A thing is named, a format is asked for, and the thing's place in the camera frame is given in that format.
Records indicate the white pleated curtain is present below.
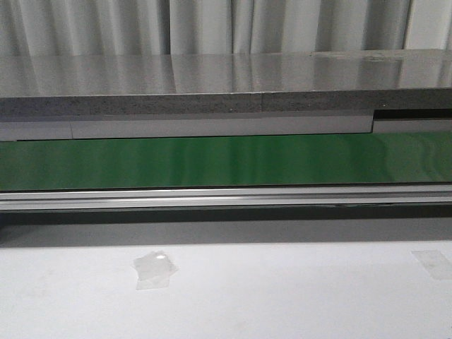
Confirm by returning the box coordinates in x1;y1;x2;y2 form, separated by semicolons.
1;1;451;57

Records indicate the green conveyor belt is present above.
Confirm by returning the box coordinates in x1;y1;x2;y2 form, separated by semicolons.
1;132;451;191

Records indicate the aluminium conveyor side rail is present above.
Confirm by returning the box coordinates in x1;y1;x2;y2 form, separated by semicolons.
1;184;451;212

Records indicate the clear tape patch left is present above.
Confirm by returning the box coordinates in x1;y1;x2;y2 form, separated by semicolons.
133;251;178;290

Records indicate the clear tape patch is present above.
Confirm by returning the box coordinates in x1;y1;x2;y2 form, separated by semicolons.
412;250;452;280
133;251;178;290

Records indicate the grey stone counter slab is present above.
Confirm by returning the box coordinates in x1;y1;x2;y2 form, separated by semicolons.
1;49;451;118

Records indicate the clear tape patch right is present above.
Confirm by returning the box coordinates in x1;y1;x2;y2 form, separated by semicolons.
412;250;452;280

